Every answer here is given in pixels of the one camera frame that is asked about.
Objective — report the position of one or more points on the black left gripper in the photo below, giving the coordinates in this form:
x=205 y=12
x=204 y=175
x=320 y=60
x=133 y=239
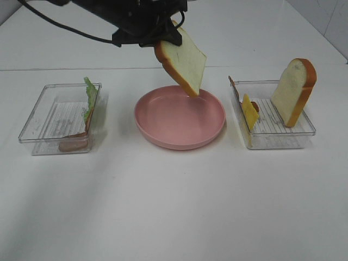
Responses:
x=147 y=22

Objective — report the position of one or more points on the bread slice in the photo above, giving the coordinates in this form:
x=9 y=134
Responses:
x=185 y=63
x=293 y=90

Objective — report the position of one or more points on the green lettuce leaf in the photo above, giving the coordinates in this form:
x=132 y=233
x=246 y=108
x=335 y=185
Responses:
x=91 y=92

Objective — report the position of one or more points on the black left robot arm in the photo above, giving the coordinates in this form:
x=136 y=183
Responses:
x=109 y=11

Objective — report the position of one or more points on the pink round plate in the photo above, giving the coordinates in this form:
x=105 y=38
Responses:
x=169 y=118

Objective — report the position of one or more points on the clear plastic left container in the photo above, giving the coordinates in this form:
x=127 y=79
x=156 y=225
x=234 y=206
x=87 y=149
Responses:
x=58 y=112

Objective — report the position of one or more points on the clear plastic container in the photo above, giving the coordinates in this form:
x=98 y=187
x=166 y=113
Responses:
x=269 y=131
x=58 y=112

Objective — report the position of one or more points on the yellow cheese slice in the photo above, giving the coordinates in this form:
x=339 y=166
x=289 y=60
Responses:
x=250 y=110

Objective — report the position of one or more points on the upright bread slice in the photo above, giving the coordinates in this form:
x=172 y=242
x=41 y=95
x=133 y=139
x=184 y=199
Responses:
x=293 y=90

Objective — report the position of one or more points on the clear plastic right container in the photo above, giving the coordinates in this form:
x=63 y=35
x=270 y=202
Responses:
x=269 y=131

